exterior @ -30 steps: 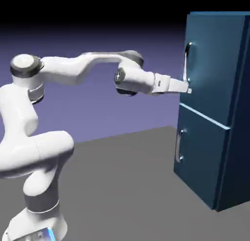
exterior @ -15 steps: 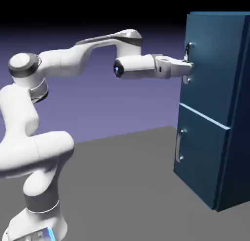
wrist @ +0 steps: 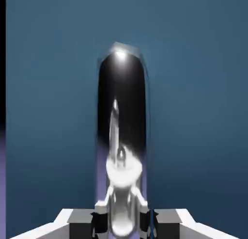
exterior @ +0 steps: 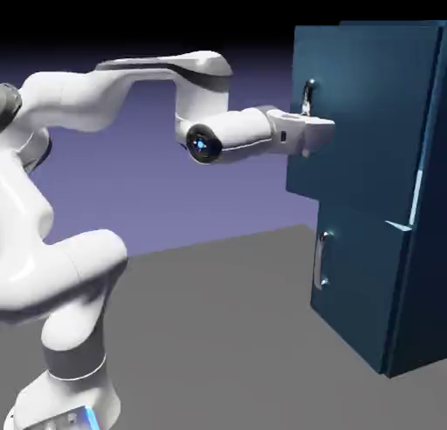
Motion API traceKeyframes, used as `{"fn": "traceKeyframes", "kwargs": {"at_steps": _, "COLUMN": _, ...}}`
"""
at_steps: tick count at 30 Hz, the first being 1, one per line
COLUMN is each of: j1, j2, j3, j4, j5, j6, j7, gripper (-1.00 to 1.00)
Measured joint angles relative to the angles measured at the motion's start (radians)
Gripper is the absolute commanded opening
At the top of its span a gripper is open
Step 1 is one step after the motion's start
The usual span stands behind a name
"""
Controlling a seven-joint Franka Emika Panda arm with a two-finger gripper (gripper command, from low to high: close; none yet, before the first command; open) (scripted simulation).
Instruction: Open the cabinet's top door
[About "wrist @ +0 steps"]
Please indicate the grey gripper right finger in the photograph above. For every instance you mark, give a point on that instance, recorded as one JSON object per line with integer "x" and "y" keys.
{"x": 168, "y": 223}

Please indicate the blue cabinet door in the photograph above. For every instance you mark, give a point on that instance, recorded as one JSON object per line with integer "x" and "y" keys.
{"x": 193, "y": 87}

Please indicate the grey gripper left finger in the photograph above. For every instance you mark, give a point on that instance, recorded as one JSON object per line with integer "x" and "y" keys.
{"x": 77, "y": 223}

